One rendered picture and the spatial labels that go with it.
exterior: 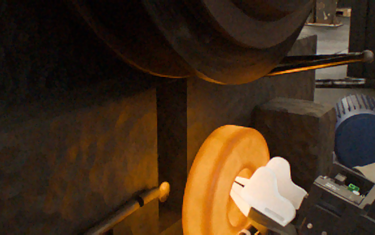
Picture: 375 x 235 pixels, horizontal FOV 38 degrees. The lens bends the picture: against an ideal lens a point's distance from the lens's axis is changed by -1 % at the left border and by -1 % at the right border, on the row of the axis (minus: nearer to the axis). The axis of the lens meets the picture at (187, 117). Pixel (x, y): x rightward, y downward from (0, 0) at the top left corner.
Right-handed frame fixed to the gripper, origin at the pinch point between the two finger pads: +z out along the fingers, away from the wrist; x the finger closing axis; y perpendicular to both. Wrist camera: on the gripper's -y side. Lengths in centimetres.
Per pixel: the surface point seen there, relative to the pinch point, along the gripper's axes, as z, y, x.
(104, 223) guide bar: 5.2, -0.3, 16.2
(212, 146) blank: 2.4, 5.6, 3.7
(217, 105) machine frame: 8.1, 5.0, -7.5
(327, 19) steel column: 228, -140, -847
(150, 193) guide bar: 5.2, 0.1, 8.9
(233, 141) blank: 0.9, 6.5, 2.3
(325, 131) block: -3.4, 3.7, -19.0
